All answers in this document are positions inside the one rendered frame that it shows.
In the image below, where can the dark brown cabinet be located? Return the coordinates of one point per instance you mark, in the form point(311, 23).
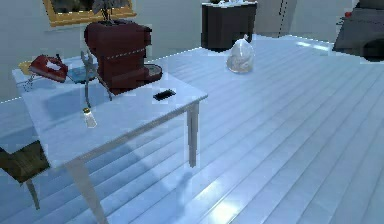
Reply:
point(228, 25)

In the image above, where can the dark grey sofa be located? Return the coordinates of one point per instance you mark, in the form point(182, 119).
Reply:
point(358, 33)

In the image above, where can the dark red coffee machine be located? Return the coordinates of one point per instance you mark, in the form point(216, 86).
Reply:
point(120, 55)

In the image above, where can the gold framed picture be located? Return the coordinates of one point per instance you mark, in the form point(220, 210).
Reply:
point(63, 15)

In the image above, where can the black phone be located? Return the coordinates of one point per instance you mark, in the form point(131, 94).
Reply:
point(164, 94)

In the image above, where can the brown wooden chair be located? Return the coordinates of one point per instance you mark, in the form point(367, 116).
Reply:
point(23, 163)

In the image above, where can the white table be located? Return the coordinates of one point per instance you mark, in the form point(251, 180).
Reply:
point(126, 113)

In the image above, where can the dark house plant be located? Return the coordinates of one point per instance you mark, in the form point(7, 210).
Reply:
point(108, 8)

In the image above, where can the red clothes iron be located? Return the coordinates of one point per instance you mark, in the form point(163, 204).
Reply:
point(48, 67)

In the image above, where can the glass salt shaker gold cap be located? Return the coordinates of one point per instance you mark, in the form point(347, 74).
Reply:
point(89, 118)

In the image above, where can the grey metal tongs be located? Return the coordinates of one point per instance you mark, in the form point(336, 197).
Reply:
point(88, 71)

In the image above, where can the clear plastic garbage bag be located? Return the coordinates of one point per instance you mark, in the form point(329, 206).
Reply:
point(240, 57)

